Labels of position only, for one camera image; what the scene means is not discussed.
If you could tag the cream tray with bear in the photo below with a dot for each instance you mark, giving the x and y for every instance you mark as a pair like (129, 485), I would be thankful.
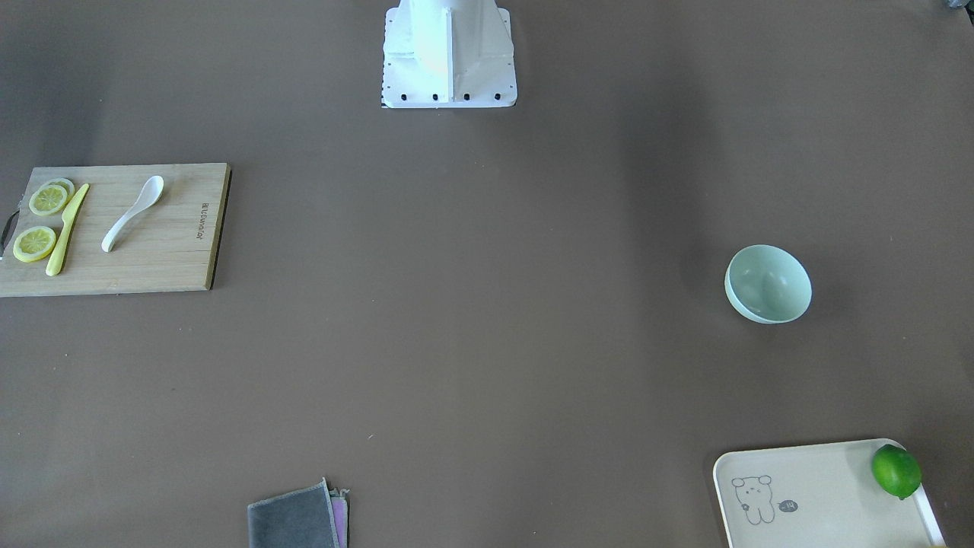
(818, 495)

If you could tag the upper lemon slice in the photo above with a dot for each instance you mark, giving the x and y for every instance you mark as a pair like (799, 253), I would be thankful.
(52, 197)

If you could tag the bamboo cutting board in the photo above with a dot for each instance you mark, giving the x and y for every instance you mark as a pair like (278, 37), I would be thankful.
(171, 247)

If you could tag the grey folded cloth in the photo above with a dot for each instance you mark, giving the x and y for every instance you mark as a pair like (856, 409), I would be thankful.
(312, 517)

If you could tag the white ceramic spoon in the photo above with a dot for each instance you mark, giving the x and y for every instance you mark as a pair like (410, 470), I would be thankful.
(148, 196)

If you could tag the light green bowl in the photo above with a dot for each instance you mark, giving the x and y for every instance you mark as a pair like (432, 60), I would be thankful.
(768, 285)

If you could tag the green lime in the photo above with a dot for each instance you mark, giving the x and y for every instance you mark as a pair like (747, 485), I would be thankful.
(896, 471)

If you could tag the lemon slice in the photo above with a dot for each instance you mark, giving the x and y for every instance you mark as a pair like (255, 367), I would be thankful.
(34, 244)
(52, 197)

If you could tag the lower lemon slice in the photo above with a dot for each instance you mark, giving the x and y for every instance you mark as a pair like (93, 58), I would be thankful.
(34, 244)

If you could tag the yellow plastic knife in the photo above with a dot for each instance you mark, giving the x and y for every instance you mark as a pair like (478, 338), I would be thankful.
(69, 215)

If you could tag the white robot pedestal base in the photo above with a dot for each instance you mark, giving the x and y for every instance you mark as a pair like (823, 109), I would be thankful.
(448, 54)

